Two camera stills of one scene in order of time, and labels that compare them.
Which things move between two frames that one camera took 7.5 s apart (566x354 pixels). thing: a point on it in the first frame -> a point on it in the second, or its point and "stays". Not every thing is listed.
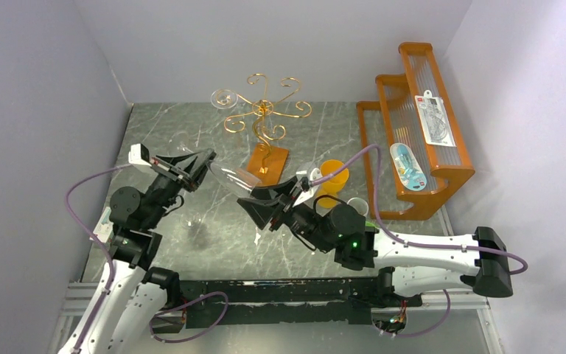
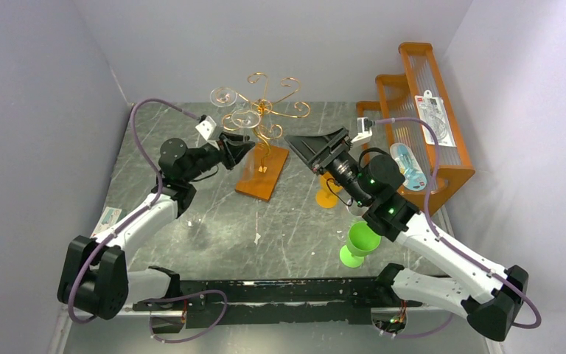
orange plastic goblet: x=331 y=186 stays
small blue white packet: x=105 y=228 stays
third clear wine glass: x=191 y=220 stays
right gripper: x=283 y=212 -> x=329 y=153
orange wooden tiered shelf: x=412 y=125 stays
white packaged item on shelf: x=435 y=120 stays
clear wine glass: x=236 y=181 -> x=245 y=119
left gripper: x=183 y=179 -> x=231 y=155
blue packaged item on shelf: x=409 y=173 stays
